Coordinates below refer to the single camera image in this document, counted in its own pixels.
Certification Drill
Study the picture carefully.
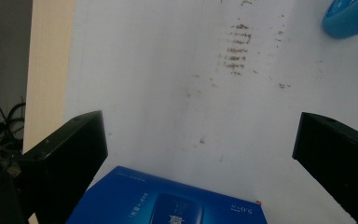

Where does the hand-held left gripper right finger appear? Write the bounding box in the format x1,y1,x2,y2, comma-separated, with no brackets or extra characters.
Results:
292,111,358,224

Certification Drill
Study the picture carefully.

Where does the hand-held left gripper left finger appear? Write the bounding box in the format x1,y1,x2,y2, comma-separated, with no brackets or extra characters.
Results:
13,110,109,224

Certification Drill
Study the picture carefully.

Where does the blue cardboard box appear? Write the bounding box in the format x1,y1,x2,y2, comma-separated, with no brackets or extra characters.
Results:
65,165,269,224

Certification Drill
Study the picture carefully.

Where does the light blue plastic object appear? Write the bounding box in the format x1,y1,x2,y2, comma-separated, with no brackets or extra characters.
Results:
322,0,358,40

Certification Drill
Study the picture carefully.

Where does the wooden table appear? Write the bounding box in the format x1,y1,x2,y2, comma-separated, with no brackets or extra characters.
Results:
22,0,76,155

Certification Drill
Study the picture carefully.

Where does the white table mat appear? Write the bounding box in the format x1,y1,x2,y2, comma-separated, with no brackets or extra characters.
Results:
63,0,358,224

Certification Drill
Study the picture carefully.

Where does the tangle of black floor cables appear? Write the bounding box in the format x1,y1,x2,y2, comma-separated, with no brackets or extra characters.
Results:
0,74,26,175

